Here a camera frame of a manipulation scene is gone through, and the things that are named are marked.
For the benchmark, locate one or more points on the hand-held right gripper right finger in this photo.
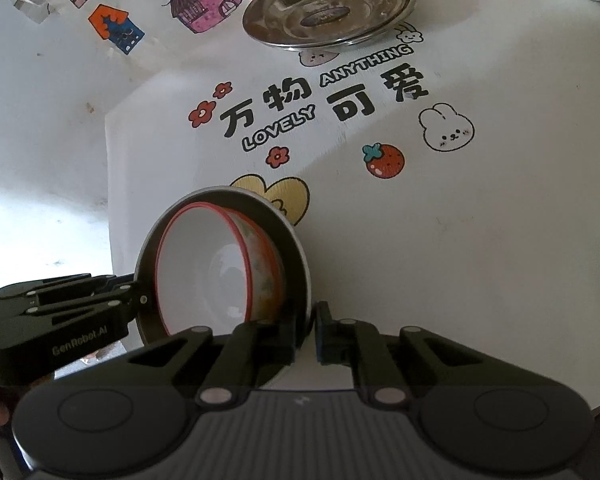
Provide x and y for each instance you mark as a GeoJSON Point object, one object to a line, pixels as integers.
{"type": "Point", "coordinates": [323, 335]}

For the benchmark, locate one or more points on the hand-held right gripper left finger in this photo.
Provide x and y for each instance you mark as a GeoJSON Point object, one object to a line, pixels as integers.
{"type": "Point", "coordinates": [285, 341]}

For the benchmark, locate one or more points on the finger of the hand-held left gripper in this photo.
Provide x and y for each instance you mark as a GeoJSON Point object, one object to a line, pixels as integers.
{"type": "Point", "coordinates": [55, 284]}
{"type": "Point", "coordinates": [90, 306]}

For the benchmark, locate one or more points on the steel bowl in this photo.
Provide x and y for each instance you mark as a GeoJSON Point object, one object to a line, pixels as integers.
{"type": "Point", "coordinates": [292, 255]}

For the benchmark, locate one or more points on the white orange-rimmed ceramic bowl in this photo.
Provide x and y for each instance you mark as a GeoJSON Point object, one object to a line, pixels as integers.
{"type": "Point", "coordinates": [205, 260]}

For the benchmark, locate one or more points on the small steel plate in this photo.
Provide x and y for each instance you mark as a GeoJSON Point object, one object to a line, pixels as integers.
{"type": "Point", "coordinates": [300, 15]}

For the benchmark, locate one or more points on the white printed tablecloth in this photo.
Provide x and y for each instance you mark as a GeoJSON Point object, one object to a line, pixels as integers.
{"type": "Point", "coordinates": [480, 210]}

